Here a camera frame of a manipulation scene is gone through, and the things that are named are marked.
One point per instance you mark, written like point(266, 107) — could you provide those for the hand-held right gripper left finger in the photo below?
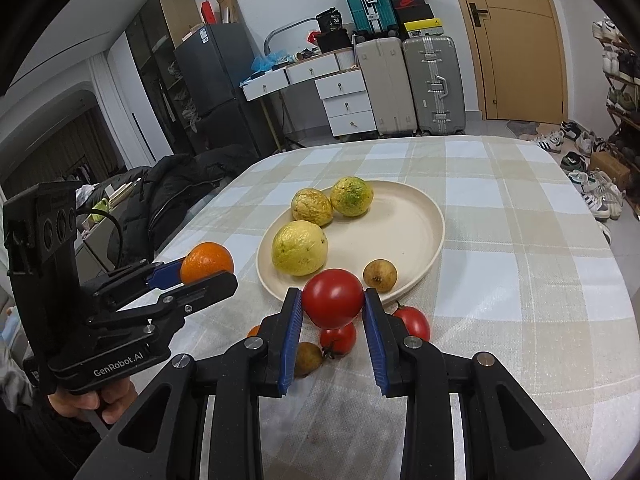
point(291, 340)

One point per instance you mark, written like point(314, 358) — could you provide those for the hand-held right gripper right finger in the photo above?
point(375, 345)

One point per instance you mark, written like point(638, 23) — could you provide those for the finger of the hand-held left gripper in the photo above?
point(205, 292)
point(167, 274)

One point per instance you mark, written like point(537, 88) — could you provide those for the orange mandarin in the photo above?
point(207, 260)
point(255, 331)

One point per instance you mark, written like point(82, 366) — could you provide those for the round red tomato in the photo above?
point(332, 297)

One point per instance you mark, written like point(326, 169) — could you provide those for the brown longan with stem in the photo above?
point(380, 275)

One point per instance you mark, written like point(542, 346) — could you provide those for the large yellow guava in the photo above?
point(299, 249)

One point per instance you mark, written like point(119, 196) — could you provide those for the cream round plate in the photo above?
point(400, 240)

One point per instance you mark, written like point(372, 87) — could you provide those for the speckled yellow guava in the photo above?
point(312, 207)

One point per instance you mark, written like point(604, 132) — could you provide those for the green-yellow guava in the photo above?
point(351, 196)

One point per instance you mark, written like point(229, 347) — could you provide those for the person's left forearm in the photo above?
point(35, 450)

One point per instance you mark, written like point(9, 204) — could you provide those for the person's left hand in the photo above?
point(75, 402)

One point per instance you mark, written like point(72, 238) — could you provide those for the small brown longan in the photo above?
point(307, 357)

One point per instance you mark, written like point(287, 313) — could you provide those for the red tomato with green calyx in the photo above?
point(340, 340)

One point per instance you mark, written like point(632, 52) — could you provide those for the oval red tomato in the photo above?
point(414, 324)

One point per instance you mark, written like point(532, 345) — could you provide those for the black jacket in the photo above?
point(170, 190)

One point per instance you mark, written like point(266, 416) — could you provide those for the green toy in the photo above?
point(100, 210)

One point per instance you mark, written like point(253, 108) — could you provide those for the checkered tablecloth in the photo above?
point(500, 285)

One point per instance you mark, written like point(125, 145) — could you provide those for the dark grey refrigerator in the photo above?
point(215, 80)

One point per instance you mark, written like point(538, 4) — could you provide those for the dark tall cabinet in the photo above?
point(150, 70)

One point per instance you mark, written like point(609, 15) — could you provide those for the blue plastic bag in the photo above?
point(262, 62)

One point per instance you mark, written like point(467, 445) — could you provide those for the white desk with drawers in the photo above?
point(345, 95)

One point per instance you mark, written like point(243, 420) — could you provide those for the beige suitcase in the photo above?
point(386, 87)

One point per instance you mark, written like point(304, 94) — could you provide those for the silver suitcase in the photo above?
point(432, 85)

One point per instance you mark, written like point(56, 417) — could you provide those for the group of shoes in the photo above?
point(585, 180)

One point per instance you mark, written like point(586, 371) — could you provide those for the open cardboard box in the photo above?
point(227, 9)

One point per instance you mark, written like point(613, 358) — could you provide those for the grey curved tube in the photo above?
point(285, 27)

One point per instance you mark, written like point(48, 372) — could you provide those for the black bag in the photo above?
point(332, 32)

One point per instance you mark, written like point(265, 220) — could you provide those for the brown cardboard box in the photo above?
point(610, 167)

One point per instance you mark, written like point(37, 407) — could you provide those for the yellow and black shoe box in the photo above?
point(422, 28)

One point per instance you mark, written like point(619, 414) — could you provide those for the wooden door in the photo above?
point(520, 50)

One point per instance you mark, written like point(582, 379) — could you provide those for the teal suitcase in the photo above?
point(364, 0)

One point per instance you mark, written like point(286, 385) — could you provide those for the plain black shoe box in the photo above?
point(417, 14)

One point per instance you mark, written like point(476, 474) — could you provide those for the red and black shoe box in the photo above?
point(411, 2)

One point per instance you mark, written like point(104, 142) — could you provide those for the wooden shoe rack with shoes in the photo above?
point(622, 90)

